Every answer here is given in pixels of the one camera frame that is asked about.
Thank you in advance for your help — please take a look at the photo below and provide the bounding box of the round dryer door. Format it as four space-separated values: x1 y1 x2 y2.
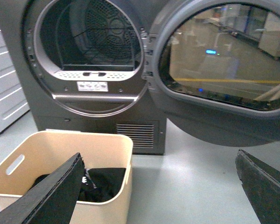
143 0 280 147

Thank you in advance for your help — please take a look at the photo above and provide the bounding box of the white appliance cabinet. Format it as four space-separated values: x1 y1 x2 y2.
0 29 29 133

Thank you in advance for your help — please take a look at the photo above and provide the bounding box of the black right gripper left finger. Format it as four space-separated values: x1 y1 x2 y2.
0 153 84 224

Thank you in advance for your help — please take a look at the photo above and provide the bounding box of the grey tumble dryer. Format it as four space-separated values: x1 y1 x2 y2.
0 0 167 155

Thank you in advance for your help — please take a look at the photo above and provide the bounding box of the beige plastic laundry hamper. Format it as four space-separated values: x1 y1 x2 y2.
0 130 133 224

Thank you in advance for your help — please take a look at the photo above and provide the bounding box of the black printed t-shirt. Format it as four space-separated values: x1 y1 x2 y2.
30 167 127 203

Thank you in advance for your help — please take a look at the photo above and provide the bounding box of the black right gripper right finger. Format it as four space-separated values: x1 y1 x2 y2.
235 149 280 224

